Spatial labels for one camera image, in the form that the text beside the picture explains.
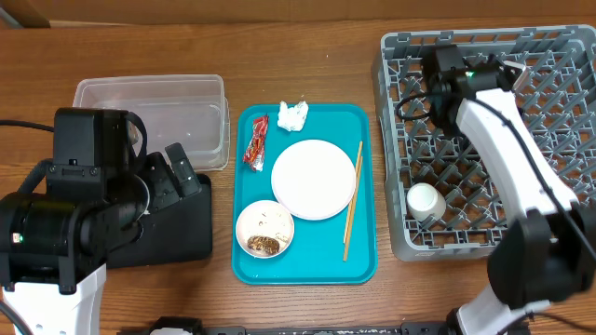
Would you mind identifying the white cup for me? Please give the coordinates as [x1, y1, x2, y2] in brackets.
[406, 182, 446, 221]

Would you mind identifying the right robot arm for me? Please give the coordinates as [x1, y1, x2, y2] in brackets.
[422, 45, 595, 334]

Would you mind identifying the small plate with food scraps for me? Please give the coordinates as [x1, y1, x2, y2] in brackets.
[235, 200, 295, 259]

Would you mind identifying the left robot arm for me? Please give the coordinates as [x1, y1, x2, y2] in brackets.
[1, 107, 212, 334]

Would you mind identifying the black plastic tray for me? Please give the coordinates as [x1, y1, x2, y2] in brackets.
[107, 174, 213, 269]

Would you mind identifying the red snack wrapper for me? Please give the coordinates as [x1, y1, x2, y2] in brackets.
[243, 114, 269, 171]

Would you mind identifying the crumpled white tissue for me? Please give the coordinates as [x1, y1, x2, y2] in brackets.
[278, 101, 309, 132]

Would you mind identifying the teal plastic serving tray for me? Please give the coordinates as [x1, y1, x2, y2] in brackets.
[231, 104, 378, 285]

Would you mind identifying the grey dishwasher rack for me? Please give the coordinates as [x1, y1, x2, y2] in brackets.
[372, 25, 595, 261]

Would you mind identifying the clear plastic bin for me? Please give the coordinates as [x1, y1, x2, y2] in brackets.
[73, 74, 230, 171]

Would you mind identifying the large pink plate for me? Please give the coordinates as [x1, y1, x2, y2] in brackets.
[271, 140, 356, 221]

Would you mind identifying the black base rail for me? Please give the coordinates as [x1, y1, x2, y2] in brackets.
[117, 316, 452, 335]

